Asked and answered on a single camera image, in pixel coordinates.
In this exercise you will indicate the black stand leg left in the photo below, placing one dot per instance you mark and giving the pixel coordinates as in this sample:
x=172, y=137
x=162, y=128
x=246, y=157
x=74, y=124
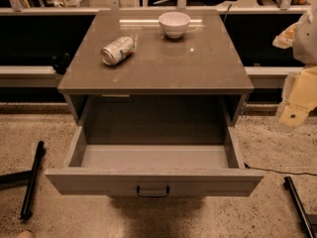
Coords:
x=27, y=178

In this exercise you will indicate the black stand leg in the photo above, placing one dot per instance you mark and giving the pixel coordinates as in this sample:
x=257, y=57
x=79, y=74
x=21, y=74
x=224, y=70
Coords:
x=27, y=178
x=308, y=221

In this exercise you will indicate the white ceramic bowl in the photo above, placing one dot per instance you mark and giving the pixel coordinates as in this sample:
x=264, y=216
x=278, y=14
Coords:
x=173, y=24

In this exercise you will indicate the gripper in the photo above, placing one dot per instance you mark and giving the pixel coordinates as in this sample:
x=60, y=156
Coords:
x=306, y=42

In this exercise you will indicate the black top drawer handle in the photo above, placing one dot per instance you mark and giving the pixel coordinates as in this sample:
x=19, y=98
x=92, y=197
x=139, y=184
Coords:
x=152, y=193

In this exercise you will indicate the black clamp on rail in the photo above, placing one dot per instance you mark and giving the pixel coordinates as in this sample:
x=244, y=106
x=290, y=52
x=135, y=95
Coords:
x=61, y=64

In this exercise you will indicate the grey drawer cabinet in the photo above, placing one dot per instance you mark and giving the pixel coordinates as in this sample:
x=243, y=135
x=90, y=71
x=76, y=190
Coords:
x=203, y=61

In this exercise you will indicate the crushed white soda can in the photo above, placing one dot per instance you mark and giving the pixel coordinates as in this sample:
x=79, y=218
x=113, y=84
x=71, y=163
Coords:
x=117, y=50

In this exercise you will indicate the black stand leg right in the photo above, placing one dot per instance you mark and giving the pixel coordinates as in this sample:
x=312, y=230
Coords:
x=308, y=221

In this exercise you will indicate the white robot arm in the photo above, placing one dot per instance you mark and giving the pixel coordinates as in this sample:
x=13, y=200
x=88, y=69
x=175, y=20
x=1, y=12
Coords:
x=301, y=37

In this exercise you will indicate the grey top drawer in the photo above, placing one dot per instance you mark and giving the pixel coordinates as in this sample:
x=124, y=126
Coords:
x=187, y=143

